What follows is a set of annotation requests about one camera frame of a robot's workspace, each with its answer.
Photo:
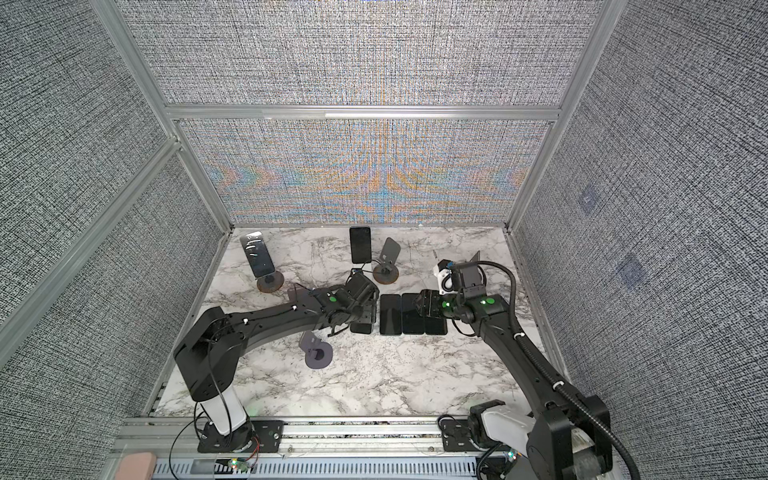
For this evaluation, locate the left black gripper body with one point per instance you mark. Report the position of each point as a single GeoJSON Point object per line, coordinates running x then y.
{"type": "Point", "coordinates": [366, 313]}

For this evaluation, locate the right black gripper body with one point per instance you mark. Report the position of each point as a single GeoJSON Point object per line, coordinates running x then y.
{"type": "Point", "coordinates": [448, 305]}

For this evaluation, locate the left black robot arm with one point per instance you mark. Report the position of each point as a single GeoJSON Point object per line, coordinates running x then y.
{"type": "Point", "coordinates": [208, 355]}

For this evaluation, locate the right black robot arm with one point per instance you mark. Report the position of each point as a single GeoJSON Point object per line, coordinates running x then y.
{"type": "Point", "coordinates": [568, 436]}

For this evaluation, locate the wooden round phone stand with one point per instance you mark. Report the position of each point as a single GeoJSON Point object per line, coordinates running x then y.
{"type": "Point", "coordinates": [386, 272]}

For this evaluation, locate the phone on white stand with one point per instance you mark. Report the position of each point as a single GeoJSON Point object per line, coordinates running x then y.
{"type": "Point", "coordinates": [360, 245]}

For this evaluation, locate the second-left grey stand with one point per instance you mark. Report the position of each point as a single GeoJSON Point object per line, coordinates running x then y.
{"type": "Point", "coordinates": [296, 293]}

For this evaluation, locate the front-left grey round stand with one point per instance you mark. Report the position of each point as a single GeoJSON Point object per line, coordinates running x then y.
{"type": "Point", "coordinates": [318, 354]}

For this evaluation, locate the far-left brown round stand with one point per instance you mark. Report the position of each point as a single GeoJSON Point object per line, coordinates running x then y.
{"type": "Point", "coordinates": [270, 283]}

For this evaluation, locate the pink box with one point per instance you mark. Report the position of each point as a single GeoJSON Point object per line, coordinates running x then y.
{"type": "Point", "coordinates": [136, 466]}

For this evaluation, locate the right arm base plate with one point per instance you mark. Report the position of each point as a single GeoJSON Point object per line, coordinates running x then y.
{"type": "Point", "coordinates": [455, 435]}

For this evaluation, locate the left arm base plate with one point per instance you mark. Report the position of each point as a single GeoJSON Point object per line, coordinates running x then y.
{"type": "Point", "coordinates": [262, 436]}

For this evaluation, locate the white vented cable tray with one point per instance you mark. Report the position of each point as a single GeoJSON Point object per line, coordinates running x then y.
{"type": "Point", "coordinates": [318, 468]}

